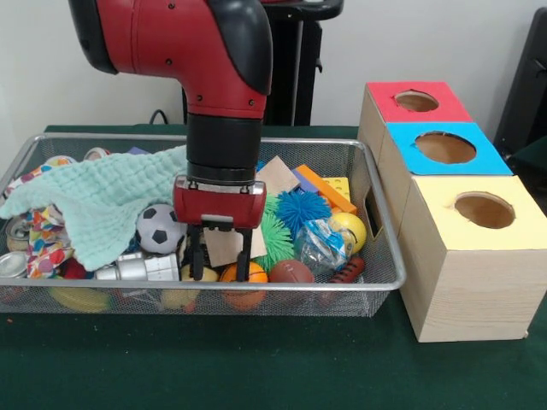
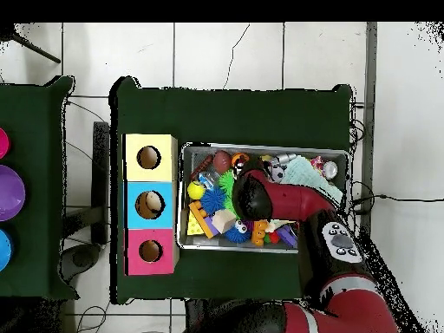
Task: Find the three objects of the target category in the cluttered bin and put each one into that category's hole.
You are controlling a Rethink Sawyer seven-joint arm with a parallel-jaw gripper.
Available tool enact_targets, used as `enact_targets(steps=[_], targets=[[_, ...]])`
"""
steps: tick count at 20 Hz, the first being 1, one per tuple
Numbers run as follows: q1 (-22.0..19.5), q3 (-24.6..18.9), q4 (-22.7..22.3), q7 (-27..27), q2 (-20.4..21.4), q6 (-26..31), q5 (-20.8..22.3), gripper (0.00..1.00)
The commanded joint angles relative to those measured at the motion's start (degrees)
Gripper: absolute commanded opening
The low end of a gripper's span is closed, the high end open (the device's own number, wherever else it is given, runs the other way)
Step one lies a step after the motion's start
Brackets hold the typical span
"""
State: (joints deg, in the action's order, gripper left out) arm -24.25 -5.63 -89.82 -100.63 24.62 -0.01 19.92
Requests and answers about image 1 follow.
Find blue spiky rubber ball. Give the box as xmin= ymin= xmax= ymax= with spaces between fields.
xmin=276 ymin=190 xmax=333 ymax=240

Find mint green waffle cloth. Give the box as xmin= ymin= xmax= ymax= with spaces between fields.
xmin=0 ymin=144 xmax=189 ymax=272

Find wooden box with three holes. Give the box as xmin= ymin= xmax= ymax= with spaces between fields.
xmin=357 ymin=80 xmax=547 ymax=343

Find clear plastic packet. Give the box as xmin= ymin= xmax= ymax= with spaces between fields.
xmin=294 ymin=217 xmax=356 ymax=274

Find small orange basketball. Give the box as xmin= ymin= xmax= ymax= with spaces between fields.
xmin=220 ymin=261 xmax=269 ymax=284

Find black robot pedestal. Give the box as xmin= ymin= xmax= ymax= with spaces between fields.
xmin=181 ymin=0 xmax=345 ymax=126

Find shallow wire mesh bin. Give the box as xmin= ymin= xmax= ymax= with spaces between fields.
xmin=0 ymin=132 xmax=407 ymax=318

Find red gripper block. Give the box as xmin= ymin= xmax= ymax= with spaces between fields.
xmin=173 ymin=186 xmax=268 ymax=282

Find yellow ball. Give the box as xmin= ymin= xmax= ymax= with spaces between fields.
xmin=331 ymin=213 xmax=368 ymax=255

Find green spiky rubber ball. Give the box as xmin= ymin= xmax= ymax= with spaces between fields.
xmin=256 ymin=211 xmax=296 ymax=274

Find small brown football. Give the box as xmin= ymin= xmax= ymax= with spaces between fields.
xmin=268 ymin=259 xmax=316 ymax=284

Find dark green tablecloth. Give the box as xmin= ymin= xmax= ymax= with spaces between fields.
xmin=506 ymin=136 xmax=547 ymax=180
xmin=0 ymin=124 xmax=547 ymax=410

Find plain wooden block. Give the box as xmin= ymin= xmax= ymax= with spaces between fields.
xmin=203 ymin=224 xmax=267 ymax=268
xmin=255 ymin=155 xmax=303 ymax=196

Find small soccer ball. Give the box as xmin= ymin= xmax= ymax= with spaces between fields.
xmin=135 ymin=203 xmax=189 ymax=256

